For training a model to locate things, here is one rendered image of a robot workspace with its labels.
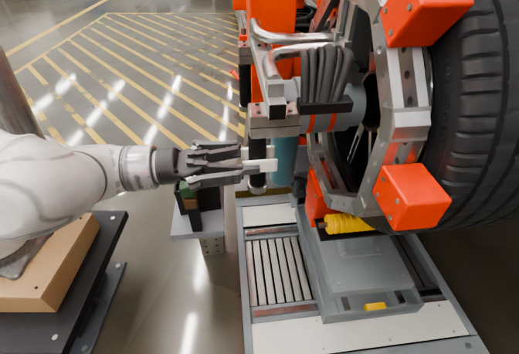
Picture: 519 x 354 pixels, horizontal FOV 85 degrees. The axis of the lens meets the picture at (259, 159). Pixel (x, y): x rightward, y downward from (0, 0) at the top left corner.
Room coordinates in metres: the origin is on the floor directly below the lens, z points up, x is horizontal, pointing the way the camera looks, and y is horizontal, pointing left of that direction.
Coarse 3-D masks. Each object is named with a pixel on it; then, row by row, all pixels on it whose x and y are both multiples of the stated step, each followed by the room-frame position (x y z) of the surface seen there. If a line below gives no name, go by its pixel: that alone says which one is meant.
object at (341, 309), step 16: (304, 208) 0.88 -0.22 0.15; (304, 224) 0.78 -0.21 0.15; (304, 240) 0.69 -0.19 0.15; (320, 272) 0.56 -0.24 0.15; (320, 288) 0.49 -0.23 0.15; (416, 288) 0.48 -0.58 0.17; (320, 304) 0.44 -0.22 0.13; (336, 304) 0.43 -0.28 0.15; (352, 304) 0.43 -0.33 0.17; (368, 304) 0.42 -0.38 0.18; (384, 304) 0.42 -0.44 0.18; (400, 304) 0.43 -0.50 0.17; (416, 304) 0.43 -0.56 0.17; (336, 320) 0.39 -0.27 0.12; (352, 320) 0.40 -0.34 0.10
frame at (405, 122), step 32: (352, 0) 0.62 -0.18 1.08; (384, 0) 0.51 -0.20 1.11; (384, 32) 0.47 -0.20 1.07; (384, 64) 0.45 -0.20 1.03; (416, 64) 0.44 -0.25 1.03; (384, 96) 0.42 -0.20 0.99; (416, 96) 0.40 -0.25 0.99; (384, 128) 0.39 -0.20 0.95; (416, 128) 0.37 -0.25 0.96; (320, 160) 0.68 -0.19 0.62; (384, 160) 0.37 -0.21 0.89; (352, 192) 0.52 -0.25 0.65
